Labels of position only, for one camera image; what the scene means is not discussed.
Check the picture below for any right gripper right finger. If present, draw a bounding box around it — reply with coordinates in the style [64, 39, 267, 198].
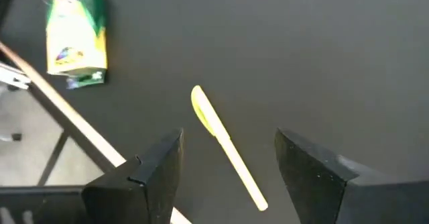
[273, 127, 429, 224]

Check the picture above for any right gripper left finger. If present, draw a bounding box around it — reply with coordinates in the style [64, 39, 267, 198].
[82, 127, 185, 224]

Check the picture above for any yellow highlighter pen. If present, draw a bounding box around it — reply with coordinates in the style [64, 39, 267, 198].
[190, 85, 269, 212]

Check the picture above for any yellow green crayon box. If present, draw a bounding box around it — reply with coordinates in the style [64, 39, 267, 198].
[43, 0, 109, 90]

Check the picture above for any wooden table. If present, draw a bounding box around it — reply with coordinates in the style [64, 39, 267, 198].
[0, 41, 194, 224]

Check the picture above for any black aluminium table frame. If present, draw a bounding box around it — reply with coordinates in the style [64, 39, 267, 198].
[0, 126, 117, 224]

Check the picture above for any silver metal bracket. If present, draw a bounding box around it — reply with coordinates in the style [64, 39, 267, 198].
[0, 62, 32, 91]

